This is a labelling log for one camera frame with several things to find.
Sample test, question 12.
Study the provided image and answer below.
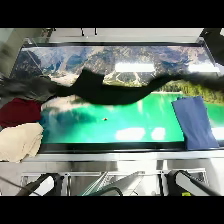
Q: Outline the cream garment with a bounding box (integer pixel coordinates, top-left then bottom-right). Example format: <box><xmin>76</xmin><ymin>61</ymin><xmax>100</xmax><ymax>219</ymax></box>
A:
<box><xmin>0</xmin><ymin>122</ymin><xmax>45</xmax><ymax>164</ymax></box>

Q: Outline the red garment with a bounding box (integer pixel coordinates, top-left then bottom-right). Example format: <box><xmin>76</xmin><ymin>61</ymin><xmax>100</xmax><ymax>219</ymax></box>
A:
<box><xmin>0</xmin><ymin>97</ymin><xmax>43</xmax><ymax>130</ymax></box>

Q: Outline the black garment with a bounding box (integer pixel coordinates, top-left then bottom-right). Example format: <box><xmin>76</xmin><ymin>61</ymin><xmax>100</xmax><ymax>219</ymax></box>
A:
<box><xmin>49</xmin><ymin>67</ymin><xmax>224</xmax><ymax>107</ymax></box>

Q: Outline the silver frame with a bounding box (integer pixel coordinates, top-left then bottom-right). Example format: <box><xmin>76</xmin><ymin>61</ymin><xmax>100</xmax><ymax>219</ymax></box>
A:
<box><xmin>19</xmin><ymin>149</ymin><xmax>224</xmax><ymax>197</ymax></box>

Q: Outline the dark grey garment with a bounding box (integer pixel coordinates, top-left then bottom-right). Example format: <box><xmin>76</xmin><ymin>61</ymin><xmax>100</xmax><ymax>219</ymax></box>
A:
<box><xmin>0</xmin><ymin>75</ymin><xmax>60</xmax><ymax>102</ymax></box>

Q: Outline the blue garment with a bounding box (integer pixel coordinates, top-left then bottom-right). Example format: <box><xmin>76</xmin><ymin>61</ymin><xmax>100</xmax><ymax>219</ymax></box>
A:
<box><xmin>171</xmin><ymin>95</ymin><xmax>221</xmax><ymax>151</ymax></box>

